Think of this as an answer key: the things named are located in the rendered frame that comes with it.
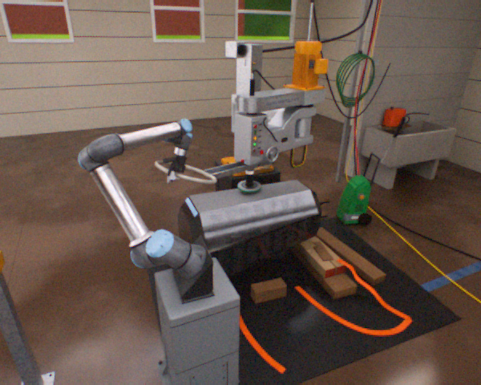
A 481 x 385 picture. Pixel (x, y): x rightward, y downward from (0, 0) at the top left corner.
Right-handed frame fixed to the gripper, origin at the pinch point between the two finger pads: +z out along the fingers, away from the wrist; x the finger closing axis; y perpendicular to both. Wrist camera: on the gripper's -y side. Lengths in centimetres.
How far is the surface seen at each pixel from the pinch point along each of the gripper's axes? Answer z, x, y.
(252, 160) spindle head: -28, 64, 37
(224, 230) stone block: 33, 42, 38
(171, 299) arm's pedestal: 48, -55, 47
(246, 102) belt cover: -71, 48, 22
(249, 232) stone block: 29, 54, 57
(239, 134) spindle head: -45, 63, 19
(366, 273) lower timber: 43, 120, 166
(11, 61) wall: -33, 321, -568
